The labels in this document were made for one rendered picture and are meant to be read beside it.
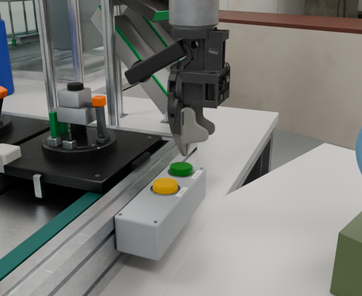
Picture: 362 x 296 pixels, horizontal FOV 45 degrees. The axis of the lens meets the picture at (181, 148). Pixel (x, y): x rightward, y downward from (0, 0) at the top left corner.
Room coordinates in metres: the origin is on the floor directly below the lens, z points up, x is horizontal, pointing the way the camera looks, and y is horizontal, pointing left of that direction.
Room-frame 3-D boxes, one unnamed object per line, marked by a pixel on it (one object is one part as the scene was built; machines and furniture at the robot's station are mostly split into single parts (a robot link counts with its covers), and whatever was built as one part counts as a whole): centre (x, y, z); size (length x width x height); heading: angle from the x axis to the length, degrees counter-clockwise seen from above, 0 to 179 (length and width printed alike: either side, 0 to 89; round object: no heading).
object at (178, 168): (0.70, 0.00, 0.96); 0.04 x 0.04 x 0.02
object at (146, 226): (0.63, 0.03, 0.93); 0.21 x 0.07 x 0.06; 159
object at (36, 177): (0.67, 0.24, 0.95); 0.01 x 0.01 x 0.04; 69
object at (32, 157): (0.79, 0.19, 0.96); 0.24 x 0.24 x 0.02; 69
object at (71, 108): (0.79, 0.20, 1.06); 0.08 x 0.04 x 0.07; 68
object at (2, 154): (0.73, 0.32, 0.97); 0.05 x 0.05 x 0.04; 69
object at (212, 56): (0.69, -0.03, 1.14); 0.09 x 0.08 x 0.12; 69
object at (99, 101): (0.77, 0.15, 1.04); 0.04 x 0.02 x 0.08; 69
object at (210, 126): (0.70, -0.03, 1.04); 0.06 x 0.03 x 0.09; 69
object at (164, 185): (0.63, 0.03, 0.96); 0.04 x 0.04 x 0.02
